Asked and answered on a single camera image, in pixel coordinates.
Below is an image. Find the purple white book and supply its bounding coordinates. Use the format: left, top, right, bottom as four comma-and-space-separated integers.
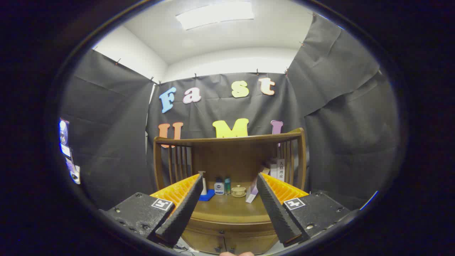
245, 174, 263, 204

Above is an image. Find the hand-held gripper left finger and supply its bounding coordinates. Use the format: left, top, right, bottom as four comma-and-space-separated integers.
99, 174, 204, 247

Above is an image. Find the wooden countertop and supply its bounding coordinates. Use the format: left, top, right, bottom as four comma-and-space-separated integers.
190, 192, 276, 224

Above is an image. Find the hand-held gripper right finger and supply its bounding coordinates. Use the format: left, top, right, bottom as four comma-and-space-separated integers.
256, 172, 352, 248

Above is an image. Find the ceiling light panel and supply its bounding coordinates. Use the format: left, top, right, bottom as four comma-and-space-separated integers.
176, 2, 255, 31

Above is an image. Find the wooden cabinet with slatted shelf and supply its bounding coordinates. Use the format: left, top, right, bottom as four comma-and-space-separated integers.
154, 128, 307, 255

